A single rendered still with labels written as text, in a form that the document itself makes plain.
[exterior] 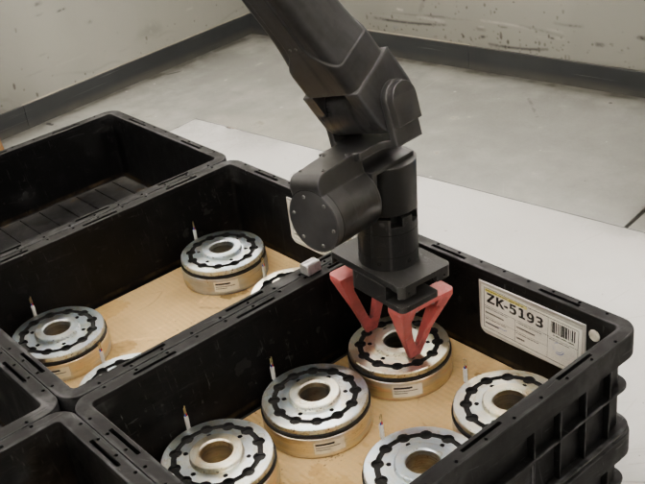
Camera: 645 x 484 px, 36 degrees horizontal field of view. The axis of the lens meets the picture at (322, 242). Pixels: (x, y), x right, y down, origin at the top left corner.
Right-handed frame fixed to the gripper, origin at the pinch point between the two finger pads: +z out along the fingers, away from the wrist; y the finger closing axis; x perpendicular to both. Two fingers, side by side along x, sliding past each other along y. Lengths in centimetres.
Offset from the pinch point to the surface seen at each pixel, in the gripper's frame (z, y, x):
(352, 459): 4.2, 7.2, -11.7
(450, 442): 1.0, 14.2, -6.4
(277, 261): 4.7, -26.7, 5.3
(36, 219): 6, -64, -10
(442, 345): 0.7, 4.0, 3.1
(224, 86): 91, -287, 162
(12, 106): 83, -319, 81
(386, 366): 1.2, 2.1, -2.8
